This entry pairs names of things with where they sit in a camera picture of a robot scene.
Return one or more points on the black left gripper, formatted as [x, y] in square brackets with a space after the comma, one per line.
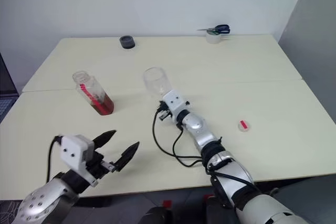
[97, 165]

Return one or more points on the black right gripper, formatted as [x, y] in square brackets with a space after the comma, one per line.
[165, 112]

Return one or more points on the clear wine glass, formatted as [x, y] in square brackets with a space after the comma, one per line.
[157, 82]

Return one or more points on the plastic bottle with red liquid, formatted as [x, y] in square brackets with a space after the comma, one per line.
[99, 100]

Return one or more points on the white bottle cap red stripe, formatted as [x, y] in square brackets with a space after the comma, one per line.
[243, 125]

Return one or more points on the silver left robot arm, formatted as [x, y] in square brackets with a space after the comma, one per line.
[44, 200]

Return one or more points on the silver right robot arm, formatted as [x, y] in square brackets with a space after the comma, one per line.
[207, 140]

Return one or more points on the small red part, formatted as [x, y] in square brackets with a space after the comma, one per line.
[209, 196]
[167, 203]

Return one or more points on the black round tape roll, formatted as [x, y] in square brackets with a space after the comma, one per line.
[127, 42]

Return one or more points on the white tape roll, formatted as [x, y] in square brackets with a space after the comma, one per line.
[213, 38]

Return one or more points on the dark laptop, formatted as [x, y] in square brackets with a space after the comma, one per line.
[6, 95]

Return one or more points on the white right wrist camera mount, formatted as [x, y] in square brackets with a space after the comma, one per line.
[174, 102]

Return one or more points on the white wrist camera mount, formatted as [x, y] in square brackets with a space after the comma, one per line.
[174, 102]
[74, 153]

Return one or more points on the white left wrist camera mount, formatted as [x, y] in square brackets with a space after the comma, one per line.
[74, 153]

